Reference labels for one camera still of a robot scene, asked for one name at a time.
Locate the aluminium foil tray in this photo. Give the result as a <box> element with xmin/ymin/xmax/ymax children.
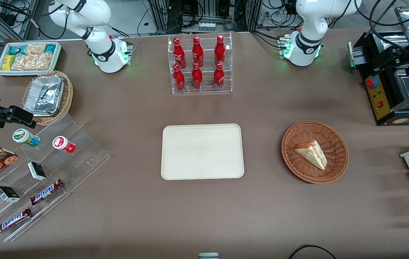
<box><xmin>23</xmin><ymin>74</ymin><xmax>65</xmax><ymax>117</ymax></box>

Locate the small black carton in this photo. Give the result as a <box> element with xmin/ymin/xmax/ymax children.
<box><xmin>27</xmin><ymin>162</ymin><xmax>48</xmax><ymax>181</ymax></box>
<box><xmin>0</xmin><ymin>186</ymin><xmax>21</xmax><ymax>203</ymax></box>

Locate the red-lidded white cup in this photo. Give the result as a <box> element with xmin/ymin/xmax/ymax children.
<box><xmin>52</xmin><ymin>136</ymin><xmax>77</xmax><ymax>154</ymax></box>

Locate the cream rectangular tray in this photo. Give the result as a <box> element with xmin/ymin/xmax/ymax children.
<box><xmin>161</xmin><ymin>123</ymin><xmax>245</xmax><ymax>180</ymax></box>

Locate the Snickers chocolate bar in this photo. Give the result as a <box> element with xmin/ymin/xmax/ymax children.
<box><xmin>0</xmin><ymin>207</ymin><xmax>32</xmax><ymax>235</ymax></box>
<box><xmin>29</xmin><ymin>178</ymin><xmax>65</xmax><ymax>206</ymax></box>

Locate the green-lidded white cup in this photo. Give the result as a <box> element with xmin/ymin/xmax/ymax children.
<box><xmin>12</xmin><ymin>128</ymin><xmax>41</xmax><ymax>148</ymax></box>

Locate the red cola bottle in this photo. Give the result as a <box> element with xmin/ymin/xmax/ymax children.
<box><xmin>214</xmin><ymin>35</ymin><xmax>226</xmax><ymax>66</ymax></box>
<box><xmin>192</xmin><ymin>36</ymin><xmax>204</xmax><ymax>68</ymax></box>
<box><xmin>191</xmin><ymin>63</ymin><xmax>203</xmax><ymax>90</ymax></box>
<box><xmin>173</xmin><ymin>64</ymin><xmax>186</xmax><ymax>91</ymax></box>
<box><xmin>173</xmin><ymin>37</ymin><xmax>186</xmax><ymax>69</ymax></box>
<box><xmin>213</xmin><ymin>63</ymin><xmax>225</xmax><ymax>89</ymax></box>

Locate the black cable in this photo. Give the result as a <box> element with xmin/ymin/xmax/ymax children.
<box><xmin>287</xmin><ymin>244</ymin><xmax>338</xmax><ymax>259</ymax></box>

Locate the clear acrylic bottle rack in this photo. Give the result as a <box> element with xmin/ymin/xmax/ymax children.
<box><xmin>168</xmin><ymin>32</ymin><xmax>233</xmax><ymax>95</ymax></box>

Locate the clear acrylic stepped shelf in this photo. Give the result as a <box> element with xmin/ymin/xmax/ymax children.
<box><xmin>0</xmin><ymin>113</ymin><xmax>112</xmax><ymax>242</ymax></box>

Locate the white plastic snack bin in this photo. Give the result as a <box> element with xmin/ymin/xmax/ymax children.
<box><xmin>0</xmin><ymin>42</ymin><xmax>62</xmax><ymax>77</ymax></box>

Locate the round brown wicker basket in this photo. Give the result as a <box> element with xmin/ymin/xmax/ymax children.
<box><xmin>281</xmin><ymin>121</ymin><xmax>349</xmax><ymax>184</ymax></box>

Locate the black sealing machine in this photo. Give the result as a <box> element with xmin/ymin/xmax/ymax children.
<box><xmin>347</xmin><ymin>30</ymin><xmax>409</xmax><ymax>126</ymax></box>

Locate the yellow snack packet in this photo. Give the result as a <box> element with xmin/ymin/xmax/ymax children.
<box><xmin>2</xmin><ymin>54</ymin><xmax>15</xmax><ymax>71</ymax></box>

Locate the small clear cracker bag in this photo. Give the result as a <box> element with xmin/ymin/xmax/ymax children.
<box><xmin>24</xmin><ymin>44</ymin><xmax>46</xmax><ymax>55</ymax></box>

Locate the large clear cracker bag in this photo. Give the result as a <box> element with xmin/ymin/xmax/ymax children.
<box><xmin>12</xmin><ymin>53</ymin><xmax>54</xmax><ymax>71</ymax></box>

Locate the plastic-wrapped triangle sandwich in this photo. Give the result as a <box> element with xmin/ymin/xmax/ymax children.
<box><xmin>294</xmin><ymin>140</ymin><xmax>328</xmax><ymax>171</ymax></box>

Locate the tan wicker basket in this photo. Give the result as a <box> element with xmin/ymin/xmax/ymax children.
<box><xmin>22</xmin><ymin>70</ymin><xmax>74</xmax><ymax>126</ymax></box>

